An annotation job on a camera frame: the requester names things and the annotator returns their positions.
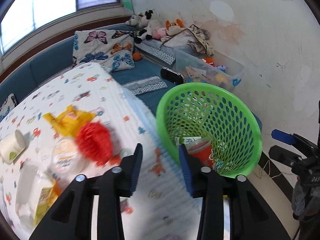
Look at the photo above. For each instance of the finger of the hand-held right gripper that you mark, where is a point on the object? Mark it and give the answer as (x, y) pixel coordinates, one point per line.
(285, 156)
(282, 136)

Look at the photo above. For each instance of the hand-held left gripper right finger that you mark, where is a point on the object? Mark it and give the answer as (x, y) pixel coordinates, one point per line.
(186, 170)

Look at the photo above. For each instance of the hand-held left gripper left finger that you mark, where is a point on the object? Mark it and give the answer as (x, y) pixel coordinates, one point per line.
(133, 170)

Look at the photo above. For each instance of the red cylindrical can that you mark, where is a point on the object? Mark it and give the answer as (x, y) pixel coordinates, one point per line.
(200, 147)

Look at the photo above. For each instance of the white milk carton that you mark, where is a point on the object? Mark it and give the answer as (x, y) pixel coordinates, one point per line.
(192, 140)

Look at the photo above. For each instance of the red ribbed object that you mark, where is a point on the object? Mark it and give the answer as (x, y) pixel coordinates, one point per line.
(95, 142)

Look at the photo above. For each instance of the green plastic basket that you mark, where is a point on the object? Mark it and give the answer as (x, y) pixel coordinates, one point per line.
(160, 107)

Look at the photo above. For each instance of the clear lidded food cup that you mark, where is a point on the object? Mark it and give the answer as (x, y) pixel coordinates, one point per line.
(65, 157)

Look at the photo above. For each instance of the yellow snack packet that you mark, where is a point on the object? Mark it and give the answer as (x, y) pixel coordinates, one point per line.
(67, 122)

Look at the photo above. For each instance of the yellow green small box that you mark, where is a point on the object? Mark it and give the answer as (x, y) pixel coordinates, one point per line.
(45, 202)

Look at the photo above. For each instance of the white paper cup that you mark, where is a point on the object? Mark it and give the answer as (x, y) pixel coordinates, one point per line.
(12, 150)

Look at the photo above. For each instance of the person's right forearm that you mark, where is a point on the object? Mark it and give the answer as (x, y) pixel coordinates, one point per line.
(302, 200)

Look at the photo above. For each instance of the clear plastic storage box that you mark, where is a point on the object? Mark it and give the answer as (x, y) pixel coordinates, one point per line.
(232, 72)

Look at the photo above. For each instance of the short blue patterned cloth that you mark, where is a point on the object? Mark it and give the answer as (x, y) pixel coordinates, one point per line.
(145, 85)

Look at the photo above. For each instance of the black handheld device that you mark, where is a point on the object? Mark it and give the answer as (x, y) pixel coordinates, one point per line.
(172, 76)

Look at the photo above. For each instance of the orange toy ball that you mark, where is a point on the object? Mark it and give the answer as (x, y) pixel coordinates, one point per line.
(137, 56)

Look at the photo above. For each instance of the long blue patterned cloth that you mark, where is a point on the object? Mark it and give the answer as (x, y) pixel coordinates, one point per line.
(157, 52)

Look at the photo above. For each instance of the butterfly print pillow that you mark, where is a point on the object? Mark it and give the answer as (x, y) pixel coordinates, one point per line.
(100, 47)

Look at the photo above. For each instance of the pile of beige clothes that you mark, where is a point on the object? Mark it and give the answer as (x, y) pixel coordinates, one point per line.
(185, 40)

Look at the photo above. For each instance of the blue sofa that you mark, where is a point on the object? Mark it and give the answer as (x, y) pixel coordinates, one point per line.
(50, 67)

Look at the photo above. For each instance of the pink plush toy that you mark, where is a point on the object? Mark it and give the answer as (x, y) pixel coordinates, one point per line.
(160, 32)

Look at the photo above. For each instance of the small patterned pillow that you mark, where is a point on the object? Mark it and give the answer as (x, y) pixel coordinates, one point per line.
(8, 102)

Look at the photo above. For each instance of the orange fox plush toy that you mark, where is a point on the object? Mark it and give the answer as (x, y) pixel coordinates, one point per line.
(175, 25)

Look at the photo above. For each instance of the cow plush toy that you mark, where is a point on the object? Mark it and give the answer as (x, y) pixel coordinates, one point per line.
(147, 22)

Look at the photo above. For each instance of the grey plush toy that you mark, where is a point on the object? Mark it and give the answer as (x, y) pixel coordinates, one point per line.
(132, 20)

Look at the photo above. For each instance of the window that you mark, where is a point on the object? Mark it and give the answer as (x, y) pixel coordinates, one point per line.
(50, 5)

